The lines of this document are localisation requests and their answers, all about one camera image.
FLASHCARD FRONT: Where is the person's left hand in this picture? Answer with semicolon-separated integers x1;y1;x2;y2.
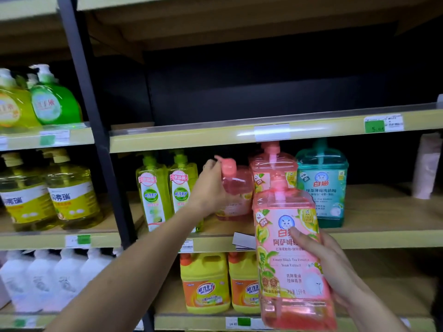
185;159;243;220

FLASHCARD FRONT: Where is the person's right hand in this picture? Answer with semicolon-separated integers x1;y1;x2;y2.
289;226;369;310

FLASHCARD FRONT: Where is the pink detergent bottle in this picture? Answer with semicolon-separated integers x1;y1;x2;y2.
214;155;254;222
248;141;298;196

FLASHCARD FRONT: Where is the slim green dish soap bottle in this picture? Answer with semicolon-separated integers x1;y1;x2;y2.
136;152;174;233

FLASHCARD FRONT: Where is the teal green detergent bottle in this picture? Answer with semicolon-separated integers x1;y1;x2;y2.
296;138;349;229

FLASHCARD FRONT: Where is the person's left forearm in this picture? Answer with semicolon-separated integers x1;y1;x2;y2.
45;203;208;332

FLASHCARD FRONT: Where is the yellow orange detergent jug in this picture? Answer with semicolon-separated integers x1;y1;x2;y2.
227;251;261;315
180;253;232;315

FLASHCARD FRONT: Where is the round green hand wash bottle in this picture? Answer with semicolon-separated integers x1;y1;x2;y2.
29;64;84;127

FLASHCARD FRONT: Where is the round yellow hand wash bottle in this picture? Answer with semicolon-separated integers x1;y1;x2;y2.
0;68;42;130

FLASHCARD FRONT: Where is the wooden shelf rack black frame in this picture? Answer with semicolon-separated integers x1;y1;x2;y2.
0;0;443;332

